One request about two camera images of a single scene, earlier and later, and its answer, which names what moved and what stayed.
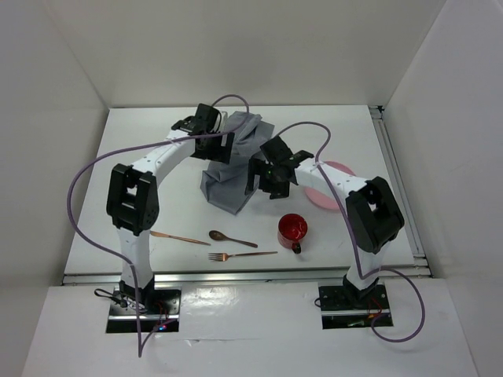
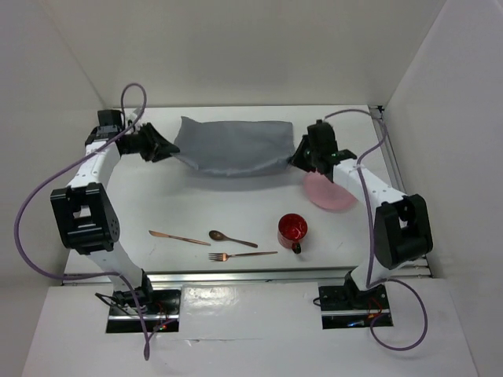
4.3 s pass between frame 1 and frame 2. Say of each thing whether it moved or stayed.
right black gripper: moved
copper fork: stayed
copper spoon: stayed
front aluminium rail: stayed
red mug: stayed
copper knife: stayed
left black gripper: moved
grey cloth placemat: moved
